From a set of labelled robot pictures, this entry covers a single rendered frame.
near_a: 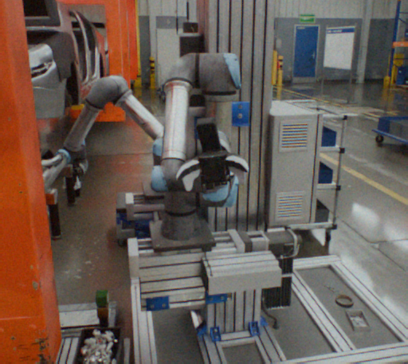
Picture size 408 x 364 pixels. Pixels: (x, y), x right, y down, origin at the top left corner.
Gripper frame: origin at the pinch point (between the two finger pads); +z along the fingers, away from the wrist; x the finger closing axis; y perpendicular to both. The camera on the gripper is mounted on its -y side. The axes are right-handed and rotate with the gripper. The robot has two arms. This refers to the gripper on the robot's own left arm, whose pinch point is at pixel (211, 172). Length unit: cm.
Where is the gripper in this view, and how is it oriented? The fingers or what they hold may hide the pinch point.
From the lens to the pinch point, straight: 84.8
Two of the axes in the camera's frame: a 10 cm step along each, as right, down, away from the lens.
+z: -0.5, 2.8, -9.6
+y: 1.4, 9.5, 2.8
